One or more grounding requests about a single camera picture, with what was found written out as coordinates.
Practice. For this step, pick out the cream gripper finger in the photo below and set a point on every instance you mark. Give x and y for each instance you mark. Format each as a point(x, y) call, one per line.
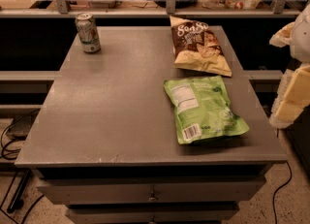
point(293, 96)
point(282, 37)

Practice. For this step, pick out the brown chip bag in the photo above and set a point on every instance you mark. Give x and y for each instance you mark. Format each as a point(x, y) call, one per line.
point(197, 48)

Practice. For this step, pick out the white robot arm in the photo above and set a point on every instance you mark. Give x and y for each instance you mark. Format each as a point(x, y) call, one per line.
point(300, 45)

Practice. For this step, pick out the green snack bag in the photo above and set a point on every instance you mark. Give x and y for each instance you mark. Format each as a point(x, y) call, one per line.
point(202, 110)

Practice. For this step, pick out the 7up soda can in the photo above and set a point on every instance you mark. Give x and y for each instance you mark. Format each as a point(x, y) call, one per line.
point(87, 32)

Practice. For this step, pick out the upper grey drawer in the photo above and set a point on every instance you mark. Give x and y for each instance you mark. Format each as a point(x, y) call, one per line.
point(153, 190)

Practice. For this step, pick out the grey drawer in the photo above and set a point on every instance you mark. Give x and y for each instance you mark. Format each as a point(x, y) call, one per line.
point(153, 190)
point(148, 215)

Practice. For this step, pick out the grey drawer cabinet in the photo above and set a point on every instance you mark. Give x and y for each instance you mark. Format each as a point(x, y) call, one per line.
point(107, 116)

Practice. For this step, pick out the lower grey drawer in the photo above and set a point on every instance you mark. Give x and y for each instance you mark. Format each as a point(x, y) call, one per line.
point(148, 215)

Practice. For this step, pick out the black power adapter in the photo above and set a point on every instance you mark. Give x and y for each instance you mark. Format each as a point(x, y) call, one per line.
point(20, 127)

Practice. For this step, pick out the metal shelf rail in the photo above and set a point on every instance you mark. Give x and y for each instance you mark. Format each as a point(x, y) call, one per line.
point(147, 8)

